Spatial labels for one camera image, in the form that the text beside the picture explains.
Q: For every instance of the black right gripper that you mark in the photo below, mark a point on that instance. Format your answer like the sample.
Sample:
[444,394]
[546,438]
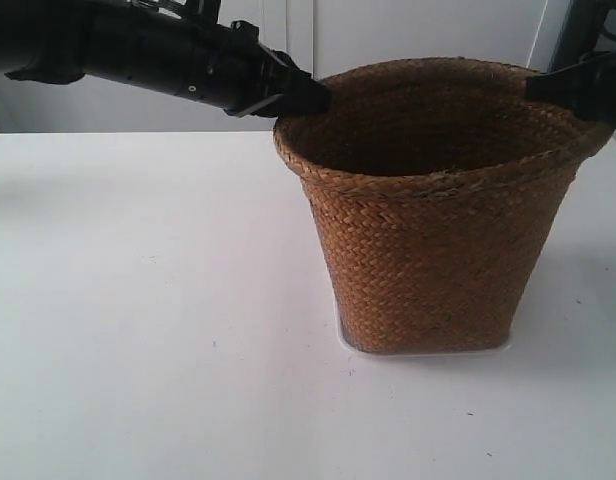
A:
[589,87]

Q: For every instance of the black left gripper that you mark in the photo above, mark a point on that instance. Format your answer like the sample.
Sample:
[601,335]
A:
[261,81]

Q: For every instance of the brown woven straw basket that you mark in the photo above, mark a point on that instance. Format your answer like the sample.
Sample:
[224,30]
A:
[433,184]

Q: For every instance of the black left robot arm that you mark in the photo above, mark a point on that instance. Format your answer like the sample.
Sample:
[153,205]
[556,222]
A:
[176,48]

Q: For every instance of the dark vertical wall post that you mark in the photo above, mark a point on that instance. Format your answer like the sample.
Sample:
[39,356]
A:
[577,36]

